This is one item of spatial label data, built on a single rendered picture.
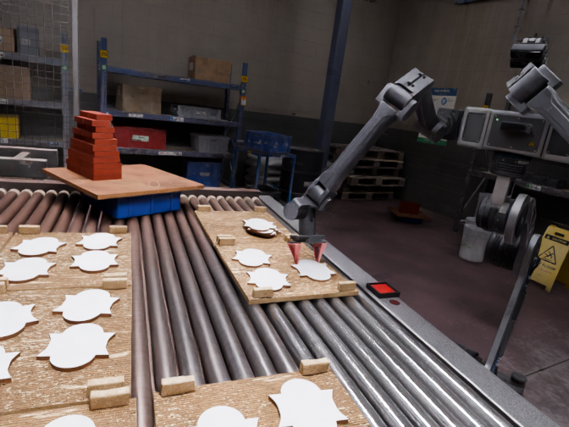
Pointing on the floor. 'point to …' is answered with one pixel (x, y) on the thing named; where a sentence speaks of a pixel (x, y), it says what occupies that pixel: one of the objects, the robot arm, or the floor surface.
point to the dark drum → (311, 162)
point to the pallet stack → (370, 174)
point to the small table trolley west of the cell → (265, 165)
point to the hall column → (333, 76)
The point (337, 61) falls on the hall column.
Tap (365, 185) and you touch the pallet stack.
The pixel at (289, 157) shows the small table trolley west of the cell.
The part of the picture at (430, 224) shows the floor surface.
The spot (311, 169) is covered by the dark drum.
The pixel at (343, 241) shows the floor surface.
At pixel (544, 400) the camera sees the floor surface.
